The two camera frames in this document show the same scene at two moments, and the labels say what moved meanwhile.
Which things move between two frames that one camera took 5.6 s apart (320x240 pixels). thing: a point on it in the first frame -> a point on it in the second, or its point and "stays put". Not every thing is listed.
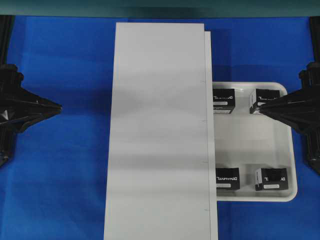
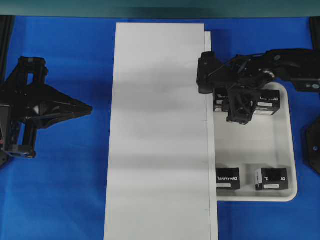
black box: (271, 178) stays put
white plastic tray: (248, 141) stays put
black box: (224, 100) stays put
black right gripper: (300, 110) -> (243, 71)
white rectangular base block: (157, 183) stays put
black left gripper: (19, 108) -> (21, 94)
